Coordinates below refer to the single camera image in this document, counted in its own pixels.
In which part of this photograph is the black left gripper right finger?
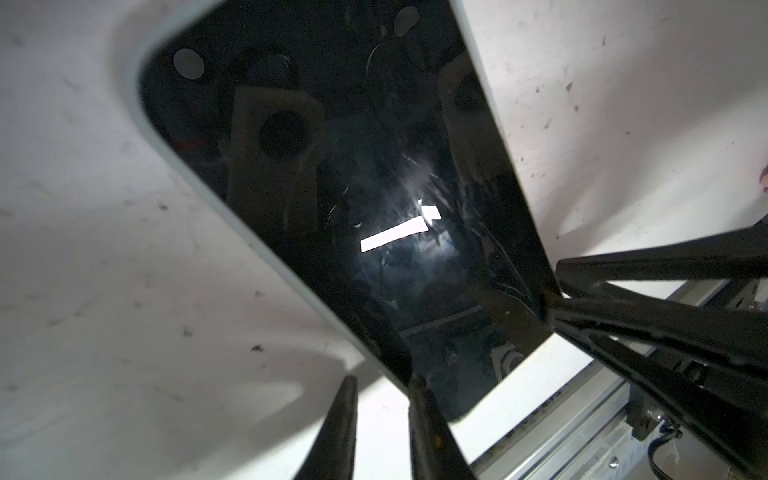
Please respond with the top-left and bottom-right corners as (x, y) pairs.
(408, 374), (476, 480)

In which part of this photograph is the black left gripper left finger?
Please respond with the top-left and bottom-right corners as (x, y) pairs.
(294, 375), (358, 480)

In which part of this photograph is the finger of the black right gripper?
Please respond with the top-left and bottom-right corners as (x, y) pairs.
(555, 223), (767, 297)
(545, 294), (767, 479)

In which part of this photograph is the black phone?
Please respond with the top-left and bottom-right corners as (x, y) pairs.
(138, 1), (557, 421)

